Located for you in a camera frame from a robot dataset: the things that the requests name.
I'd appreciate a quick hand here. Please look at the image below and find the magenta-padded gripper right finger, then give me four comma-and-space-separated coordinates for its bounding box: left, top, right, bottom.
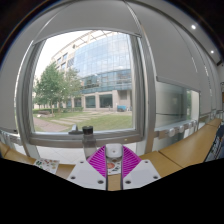
120, 145, 162, 191

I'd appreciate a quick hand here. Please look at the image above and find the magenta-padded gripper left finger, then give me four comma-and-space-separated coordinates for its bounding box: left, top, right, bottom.
66, 145, 108, 192

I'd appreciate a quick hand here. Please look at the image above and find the small white charger block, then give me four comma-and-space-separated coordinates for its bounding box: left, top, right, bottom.
105, 143, 124, 159

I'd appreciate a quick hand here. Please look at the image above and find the small colourful sticker sheet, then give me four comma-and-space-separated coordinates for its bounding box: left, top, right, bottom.
33, 158, 60, 175

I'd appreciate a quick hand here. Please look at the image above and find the grey window handle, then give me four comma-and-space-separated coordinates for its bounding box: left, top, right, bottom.
68, 124, 84, 135

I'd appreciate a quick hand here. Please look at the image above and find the white wall socket row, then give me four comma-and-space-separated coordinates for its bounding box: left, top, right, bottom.
0, 129, 22, 147
156, 119, 201, 140

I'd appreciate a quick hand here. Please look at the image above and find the grey window frame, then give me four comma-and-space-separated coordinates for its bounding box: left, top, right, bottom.
14, 28, 158, 158

